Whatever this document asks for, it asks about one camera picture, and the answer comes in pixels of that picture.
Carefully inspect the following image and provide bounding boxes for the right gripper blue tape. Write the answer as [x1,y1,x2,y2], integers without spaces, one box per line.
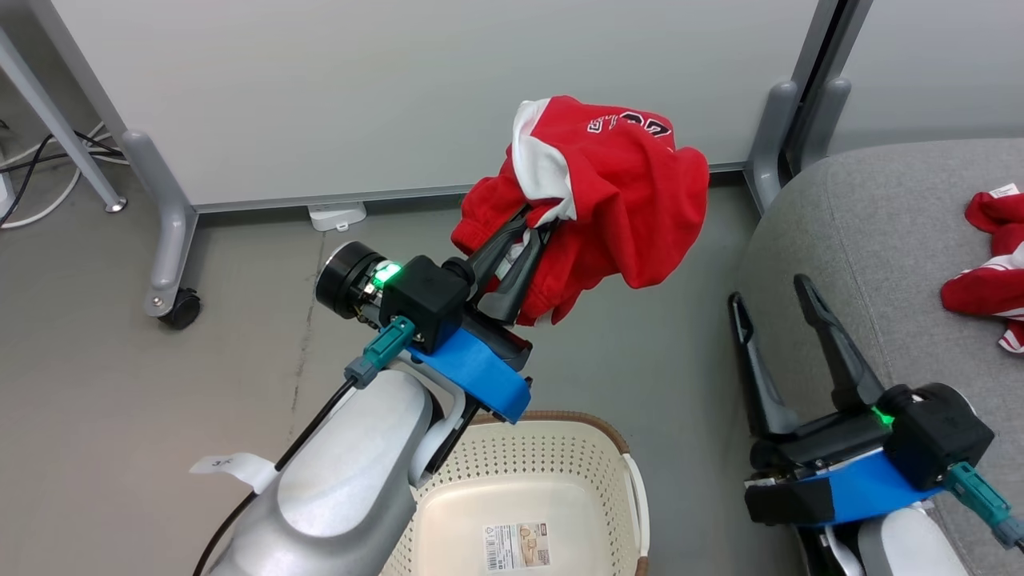
[727,273,943,527]

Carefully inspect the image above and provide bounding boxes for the left gripper blue tape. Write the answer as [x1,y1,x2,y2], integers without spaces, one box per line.
[315,206,561,425]

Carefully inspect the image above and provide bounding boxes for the red jersey with letter print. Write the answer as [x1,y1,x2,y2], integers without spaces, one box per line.
[450,95,710,327]

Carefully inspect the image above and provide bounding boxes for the red garment with white stripes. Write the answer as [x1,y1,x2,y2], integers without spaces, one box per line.
[939,183,1024,355]

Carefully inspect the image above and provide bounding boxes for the grey fabric sofa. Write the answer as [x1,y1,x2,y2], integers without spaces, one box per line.
[734,138,1024,576]

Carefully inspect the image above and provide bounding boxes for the grey partition panel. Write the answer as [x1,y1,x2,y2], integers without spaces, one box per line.
[828,0,1024,158]

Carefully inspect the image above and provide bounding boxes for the white box on floor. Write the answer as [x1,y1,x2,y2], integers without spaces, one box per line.
[307,202,368,234]

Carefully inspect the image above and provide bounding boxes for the large white partition panel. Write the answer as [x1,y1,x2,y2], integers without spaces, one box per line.
[28,0,841,214]

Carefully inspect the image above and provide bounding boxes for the cream perforated laundry basket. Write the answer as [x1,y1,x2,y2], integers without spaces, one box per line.
[380,410,650,576]

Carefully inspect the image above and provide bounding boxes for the printed label sticker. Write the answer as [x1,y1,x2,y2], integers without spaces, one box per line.
[482,522,552,574]

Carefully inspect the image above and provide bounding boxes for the white paper tag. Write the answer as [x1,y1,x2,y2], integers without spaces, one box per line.
[189,451,278,495]

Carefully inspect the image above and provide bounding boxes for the grey partition foot with caster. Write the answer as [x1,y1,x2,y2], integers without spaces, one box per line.
[119,129,202,331]

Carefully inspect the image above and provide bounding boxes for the grey metal table leg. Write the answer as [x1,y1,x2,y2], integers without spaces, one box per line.
[0,22,129,215]

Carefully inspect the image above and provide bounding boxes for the black cable with teal connector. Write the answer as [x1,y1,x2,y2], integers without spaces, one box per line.
[190,315,418,576]
[944,462,1024,554]

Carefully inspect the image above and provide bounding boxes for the white floor cable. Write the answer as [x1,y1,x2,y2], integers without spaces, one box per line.
[0,120,130,231]

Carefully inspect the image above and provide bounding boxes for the black floor cable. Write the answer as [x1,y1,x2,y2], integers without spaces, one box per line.
[0,120,126,230]

